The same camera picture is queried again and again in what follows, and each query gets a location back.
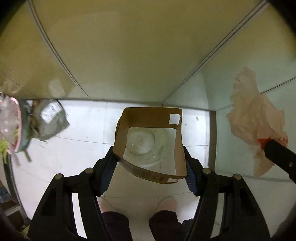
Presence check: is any brown cardboard sleeve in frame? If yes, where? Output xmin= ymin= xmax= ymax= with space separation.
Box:
xmin=113 ymin=107 xmax=187 ymax=184

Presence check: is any grey bag on floor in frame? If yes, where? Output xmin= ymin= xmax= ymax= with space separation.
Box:
xmin=30 ymin=99 xmax=70 ymax=142

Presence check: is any pink rimmed trash bin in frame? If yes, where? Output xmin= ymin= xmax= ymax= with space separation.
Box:
xmin=1 ymin=93 xmax=31 ymax=166

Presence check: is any pink plastic wrapper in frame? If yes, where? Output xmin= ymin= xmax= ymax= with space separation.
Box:
xmin=227 ymin=67 xmax=288 ymax=178

